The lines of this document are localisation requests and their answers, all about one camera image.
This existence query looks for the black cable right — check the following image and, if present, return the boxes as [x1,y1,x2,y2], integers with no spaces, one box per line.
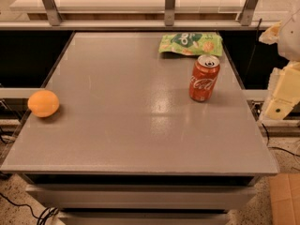
[253,101,300,158]

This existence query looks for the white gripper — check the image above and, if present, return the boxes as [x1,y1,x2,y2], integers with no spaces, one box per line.
[259,7,300,120]

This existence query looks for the orange fruit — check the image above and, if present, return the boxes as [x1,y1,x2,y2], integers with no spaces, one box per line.
[27,90,59,118]

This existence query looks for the red coke can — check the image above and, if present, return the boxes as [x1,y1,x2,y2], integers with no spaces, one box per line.
[189,54,220,102]

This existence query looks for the cardboard box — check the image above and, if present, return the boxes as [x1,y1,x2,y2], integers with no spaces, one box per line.
[269,173,300,225]

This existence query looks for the green chip bag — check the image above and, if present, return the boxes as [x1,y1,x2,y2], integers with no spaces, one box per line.
[158,33,223,56]

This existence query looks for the black floor cable left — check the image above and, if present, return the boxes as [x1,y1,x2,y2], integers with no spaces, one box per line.
[0,192,60,225]

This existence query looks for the metal frame railing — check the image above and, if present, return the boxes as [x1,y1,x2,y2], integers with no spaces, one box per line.
[0,0,300,31]

